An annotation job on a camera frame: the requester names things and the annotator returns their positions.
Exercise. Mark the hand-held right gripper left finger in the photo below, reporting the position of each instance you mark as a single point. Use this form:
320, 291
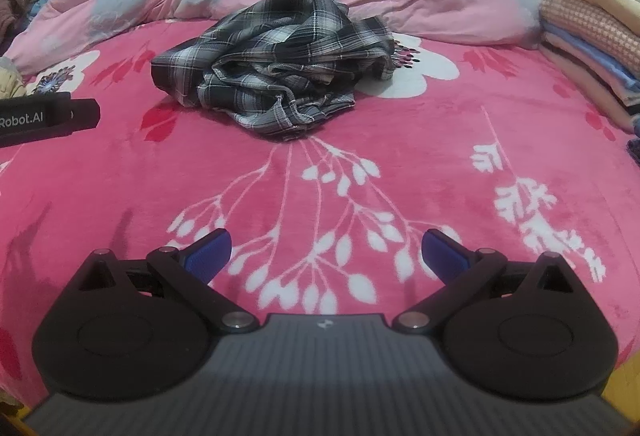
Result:
207, 256

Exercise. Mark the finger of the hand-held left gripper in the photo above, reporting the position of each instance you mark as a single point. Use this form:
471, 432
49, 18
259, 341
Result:
84, 116

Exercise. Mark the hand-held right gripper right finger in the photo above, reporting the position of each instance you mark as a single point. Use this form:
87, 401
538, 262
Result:
445, 258

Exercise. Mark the black white plaid pants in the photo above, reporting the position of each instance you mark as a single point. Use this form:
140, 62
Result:
270, 56

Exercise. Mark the stack of folded clothes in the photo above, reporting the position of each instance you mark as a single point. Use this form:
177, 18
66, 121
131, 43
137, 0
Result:
585, 31

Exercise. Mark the folded beige pants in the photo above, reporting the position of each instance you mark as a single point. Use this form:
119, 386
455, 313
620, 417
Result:
7, 83

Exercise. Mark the pink floral blanket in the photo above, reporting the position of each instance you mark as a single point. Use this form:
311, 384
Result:
400, 156

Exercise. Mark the folded blue jeans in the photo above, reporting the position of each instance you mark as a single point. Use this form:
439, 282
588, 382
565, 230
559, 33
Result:
635, 146

